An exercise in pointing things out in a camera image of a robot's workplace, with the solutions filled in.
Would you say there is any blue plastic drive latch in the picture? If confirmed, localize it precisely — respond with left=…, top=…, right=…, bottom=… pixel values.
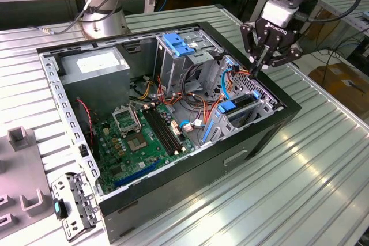
left=162, top=33, right=195, bottom=58

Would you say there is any metal optical drive cage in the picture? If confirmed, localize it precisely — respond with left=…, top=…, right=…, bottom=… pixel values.
left=154, top=28, right=224, bottom=97

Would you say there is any orange red wire bundle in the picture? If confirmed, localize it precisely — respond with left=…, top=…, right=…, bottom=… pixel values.
left=157, top=75, right=223, bottom=126

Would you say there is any brown cardboard box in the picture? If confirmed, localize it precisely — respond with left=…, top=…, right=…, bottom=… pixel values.
left=308, top=63, right=369, bottom=117

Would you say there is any metal slat side table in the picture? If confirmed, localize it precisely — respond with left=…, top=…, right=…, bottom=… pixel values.
left=299, top=0, right=369, bottom=56

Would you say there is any black RAM slot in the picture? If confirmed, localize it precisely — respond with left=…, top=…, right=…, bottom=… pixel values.
left=143, top=107, right=176, bottom=156
left=149, top=106, right=185, bottom=152

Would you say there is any hard disk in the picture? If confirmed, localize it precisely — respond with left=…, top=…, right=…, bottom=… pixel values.
left=201, top=90, right=262, bottom=145

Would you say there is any green motherboard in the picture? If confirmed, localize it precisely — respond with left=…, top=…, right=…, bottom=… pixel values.
left=92, top=103, right=197, bottom=195

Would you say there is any grey parts rack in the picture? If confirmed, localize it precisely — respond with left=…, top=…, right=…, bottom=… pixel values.
left=0, top=126, right=57, bottom=237

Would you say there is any yellow black wire bundle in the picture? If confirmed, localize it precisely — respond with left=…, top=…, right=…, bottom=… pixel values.
left=138, top=80, right=153, bottom=100

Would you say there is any black cable with metal plug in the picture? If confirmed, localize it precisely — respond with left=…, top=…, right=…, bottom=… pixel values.
left=34, top=0, right=127, bottom=35

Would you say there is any blue black bracket latch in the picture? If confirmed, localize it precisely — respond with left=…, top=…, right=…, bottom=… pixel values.
left=53, top=198, right=69, bottom=219

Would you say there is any grey power supply unit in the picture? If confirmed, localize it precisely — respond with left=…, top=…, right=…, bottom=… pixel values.
left=59, top=47, right=131, bottom=117

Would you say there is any black wire loop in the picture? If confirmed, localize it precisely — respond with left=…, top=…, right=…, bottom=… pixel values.
left=181, top=64, right=208, bottom=105

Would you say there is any blue expansion slot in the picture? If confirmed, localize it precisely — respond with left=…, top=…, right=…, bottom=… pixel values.
left=114, top=158, right=162, bottom=189

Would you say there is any metal disk bay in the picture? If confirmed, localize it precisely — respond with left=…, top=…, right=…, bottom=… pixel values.
left=198, top=54, right=285, bottom=147

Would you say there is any red black fan wire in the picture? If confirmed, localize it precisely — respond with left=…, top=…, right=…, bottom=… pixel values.
left=76, top=98, right=96, bottom=146

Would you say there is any blue data wire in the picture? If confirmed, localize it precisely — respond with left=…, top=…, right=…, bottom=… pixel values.
left=221, top=60, right=235, bottom=103

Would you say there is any metal socket cover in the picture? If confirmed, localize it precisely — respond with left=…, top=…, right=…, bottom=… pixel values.
left=111, top=104, right=142, bottom=136

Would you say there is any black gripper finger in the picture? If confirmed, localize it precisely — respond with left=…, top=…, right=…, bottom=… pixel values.
left=260, top=43, right=303, bottom=70
left=240, top=22, right=266, bottom=80

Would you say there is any black open PC case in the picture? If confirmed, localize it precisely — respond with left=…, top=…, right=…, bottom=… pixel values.
left=36, top=21, right=303, bottom=244

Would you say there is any blue cable white plug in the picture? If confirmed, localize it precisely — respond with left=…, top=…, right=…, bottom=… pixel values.
left=178, top=119, right=208, bottom=134

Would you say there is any orange power wire black plug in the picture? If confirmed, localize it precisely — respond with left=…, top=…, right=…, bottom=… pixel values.
left=227, top=66, right=256, bottom=91

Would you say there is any CPU socket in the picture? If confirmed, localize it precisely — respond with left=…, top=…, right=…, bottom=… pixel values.
left=123, top=132, right=149, bottom=153

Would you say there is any metal card retention bracket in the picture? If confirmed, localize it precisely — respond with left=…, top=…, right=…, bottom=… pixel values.
left=50, top=171, right=100, bottom=243

